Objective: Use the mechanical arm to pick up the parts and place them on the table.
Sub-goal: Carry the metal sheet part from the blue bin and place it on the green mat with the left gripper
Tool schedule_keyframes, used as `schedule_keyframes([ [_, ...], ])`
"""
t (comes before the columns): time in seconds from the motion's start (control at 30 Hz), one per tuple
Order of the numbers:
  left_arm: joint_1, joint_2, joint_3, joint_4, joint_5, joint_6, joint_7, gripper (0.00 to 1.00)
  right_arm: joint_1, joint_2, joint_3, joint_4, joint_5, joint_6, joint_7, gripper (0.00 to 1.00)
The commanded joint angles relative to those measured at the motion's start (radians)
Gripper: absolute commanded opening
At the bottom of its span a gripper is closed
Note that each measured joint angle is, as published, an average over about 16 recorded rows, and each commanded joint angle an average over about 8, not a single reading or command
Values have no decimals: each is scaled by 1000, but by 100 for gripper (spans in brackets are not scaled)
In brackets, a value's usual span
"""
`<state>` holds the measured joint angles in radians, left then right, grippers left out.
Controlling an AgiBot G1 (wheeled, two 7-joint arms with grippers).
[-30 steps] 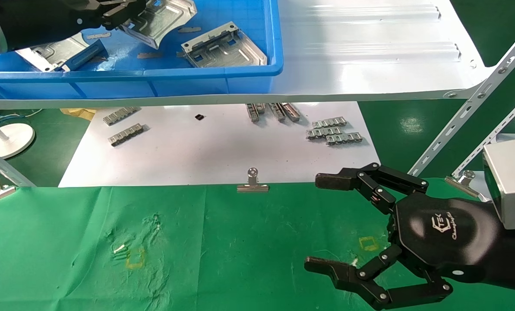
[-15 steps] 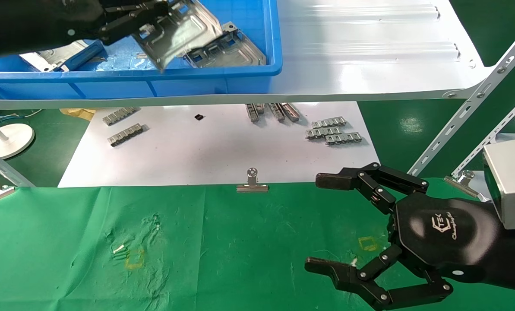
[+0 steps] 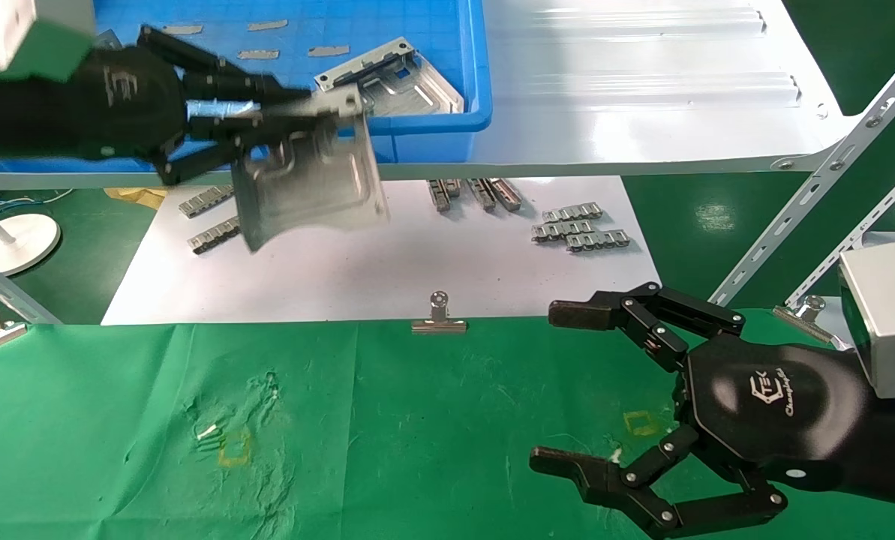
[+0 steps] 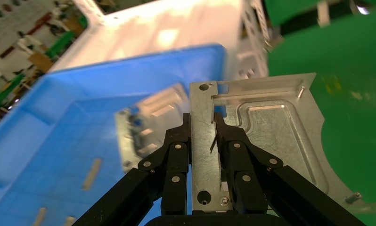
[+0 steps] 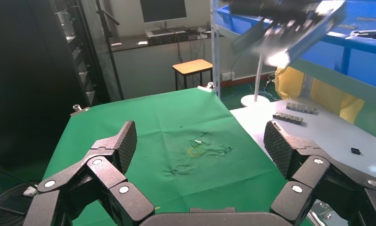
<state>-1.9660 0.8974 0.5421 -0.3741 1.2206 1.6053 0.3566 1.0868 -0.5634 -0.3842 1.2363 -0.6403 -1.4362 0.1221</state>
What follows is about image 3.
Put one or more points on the white round lamp base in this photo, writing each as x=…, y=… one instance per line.
x=19, y=240

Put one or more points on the stamped metal bracket with slots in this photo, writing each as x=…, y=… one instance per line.
x=409, y=82

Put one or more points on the small metal comb clip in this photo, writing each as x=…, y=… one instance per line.
x=599, y=241
x=573, y=212
x=483, y=195
x=214, y=235
x=561, y=231
x=453, y=187
x=507, y=195
x=439, y=196
x=205, y=201

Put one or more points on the white board sheet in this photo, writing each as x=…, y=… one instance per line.
x=387, y=277

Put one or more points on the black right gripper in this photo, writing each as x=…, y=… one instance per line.
x=770, y=409

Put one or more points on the yellow crumpled bag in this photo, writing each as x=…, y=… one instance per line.
x=138, y=196

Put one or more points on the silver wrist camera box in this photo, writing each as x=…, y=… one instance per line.
x=19, y=34
x=886, y=315

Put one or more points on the large stamped metal bracket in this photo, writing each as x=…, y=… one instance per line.
x=312, y=180

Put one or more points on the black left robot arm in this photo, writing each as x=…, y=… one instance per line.
x=19, y=116

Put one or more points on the green cloth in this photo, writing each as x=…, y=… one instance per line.
x=417, y=427

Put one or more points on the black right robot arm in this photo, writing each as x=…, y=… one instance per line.
x=893, y=442

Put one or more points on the grey slotted angle bar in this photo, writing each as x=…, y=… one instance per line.
x=12, y=289

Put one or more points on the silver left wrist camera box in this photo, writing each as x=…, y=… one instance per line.
x=19, y=34

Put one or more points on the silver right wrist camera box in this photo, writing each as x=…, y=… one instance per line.
x=886, y=315

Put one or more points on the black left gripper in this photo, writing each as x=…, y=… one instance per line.
x=132, y=101

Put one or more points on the blue plastic bin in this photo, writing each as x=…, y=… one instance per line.
x=417, y=30

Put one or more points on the brown tape strip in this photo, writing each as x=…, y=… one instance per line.
x=258, y=54
x=267, y=25
x=328, y=51
x=182, y=30

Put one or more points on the white slotted angle bar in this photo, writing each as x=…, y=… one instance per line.
x=815, y=180
x=860, y=232

